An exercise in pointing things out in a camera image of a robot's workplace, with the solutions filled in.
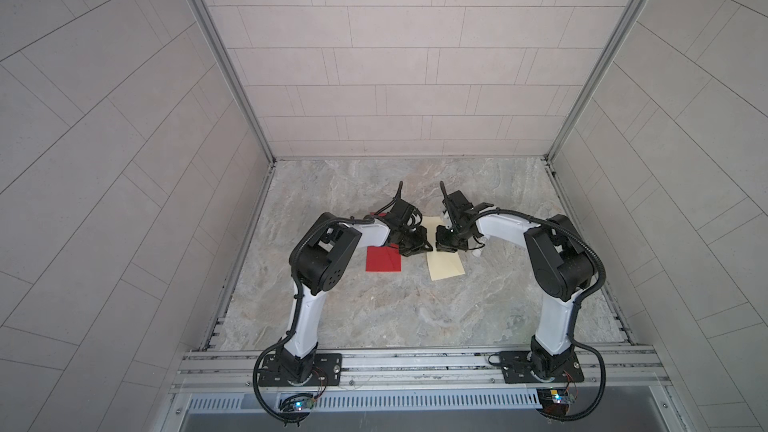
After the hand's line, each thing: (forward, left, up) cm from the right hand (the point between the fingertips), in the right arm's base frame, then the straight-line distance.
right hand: (435, 248), depth 94 cm
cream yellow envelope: (-6, -1, +2) cm, 7 cm away
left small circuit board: (-38, +35, +5) cm, 52 cm away
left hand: (+1, -1, +2) cm, 2 cm away
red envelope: (-3, +16, +2) cm, 16 cm away
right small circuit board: (-40, -22, 0) cm, 46 cm away
